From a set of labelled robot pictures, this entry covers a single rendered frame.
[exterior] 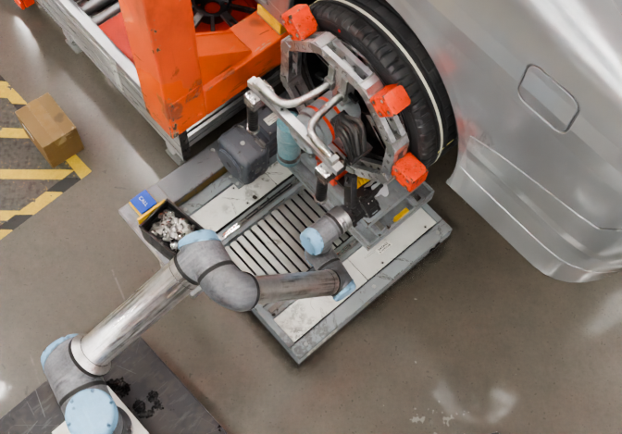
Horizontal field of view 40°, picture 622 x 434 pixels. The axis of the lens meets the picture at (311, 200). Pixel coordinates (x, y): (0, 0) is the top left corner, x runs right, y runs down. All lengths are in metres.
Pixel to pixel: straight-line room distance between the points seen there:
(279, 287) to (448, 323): 1.06
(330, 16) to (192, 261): 0.85
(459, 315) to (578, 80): 1.59
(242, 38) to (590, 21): 1.49
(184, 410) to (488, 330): 1.24
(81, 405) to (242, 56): 1.31
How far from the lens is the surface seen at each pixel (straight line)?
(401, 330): 3.42
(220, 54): 3.00
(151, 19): 2.58
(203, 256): 2.45
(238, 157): 3.23
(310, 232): 2.81
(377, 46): 2.56
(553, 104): 2.20
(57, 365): 2.77
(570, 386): 3.51
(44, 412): 3.10
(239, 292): 2.44
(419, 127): 2.61
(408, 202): 3.47
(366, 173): 2.90
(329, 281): 2.80
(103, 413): 2.69
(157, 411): 3.03
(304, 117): 2.72
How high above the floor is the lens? 3.24
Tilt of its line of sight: 64 degrees down
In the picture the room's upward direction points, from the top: 5 degrees clockwise
